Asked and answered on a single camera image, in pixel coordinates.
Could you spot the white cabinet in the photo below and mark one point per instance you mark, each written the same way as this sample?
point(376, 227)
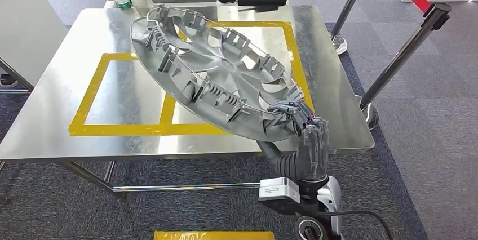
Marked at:
point(26, 33)

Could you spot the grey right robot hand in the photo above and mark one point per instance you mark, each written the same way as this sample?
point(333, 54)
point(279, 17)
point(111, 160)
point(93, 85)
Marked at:
point(313, 148)

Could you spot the stainless steel workbench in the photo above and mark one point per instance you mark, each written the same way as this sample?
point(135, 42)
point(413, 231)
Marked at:
point(56, 119)

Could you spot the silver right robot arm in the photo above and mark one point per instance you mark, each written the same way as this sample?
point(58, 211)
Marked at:
point(330, 197)

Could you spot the silver plastic wheel hubcap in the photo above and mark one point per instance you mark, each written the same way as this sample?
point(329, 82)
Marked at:
point(216, 78)

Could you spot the chrome stanchion post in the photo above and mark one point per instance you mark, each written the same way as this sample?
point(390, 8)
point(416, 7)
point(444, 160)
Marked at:
point(351, 3)
point(399, 59)

